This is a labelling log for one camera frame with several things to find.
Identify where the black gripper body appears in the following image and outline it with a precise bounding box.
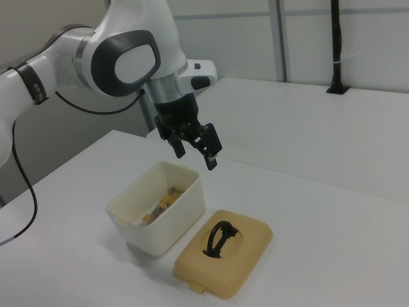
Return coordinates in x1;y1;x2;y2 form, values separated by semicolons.
153;92;201;142

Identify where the tan lid with black handle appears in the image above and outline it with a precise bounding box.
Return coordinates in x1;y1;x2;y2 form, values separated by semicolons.
173;209;274;291

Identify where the white plastic tool case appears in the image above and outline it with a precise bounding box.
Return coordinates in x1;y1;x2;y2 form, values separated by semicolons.
105;161;206;257

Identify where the yellow C-clamp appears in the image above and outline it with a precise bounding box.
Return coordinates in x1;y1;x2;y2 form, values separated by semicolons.
142;187;180;225

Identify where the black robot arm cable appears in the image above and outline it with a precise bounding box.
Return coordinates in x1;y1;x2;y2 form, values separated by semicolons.
0;89;146;246

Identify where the grey partition post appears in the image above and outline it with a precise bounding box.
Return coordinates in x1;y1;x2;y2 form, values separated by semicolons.
275;0;293;83

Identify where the dark cable strap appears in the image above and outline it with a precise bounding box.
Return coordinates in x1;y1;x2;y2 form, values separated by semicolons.
7;62;49;105

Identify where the black camera pole with base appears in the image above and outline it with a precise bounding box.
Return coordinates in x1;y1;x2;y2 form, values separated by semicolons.
325;0;351;95

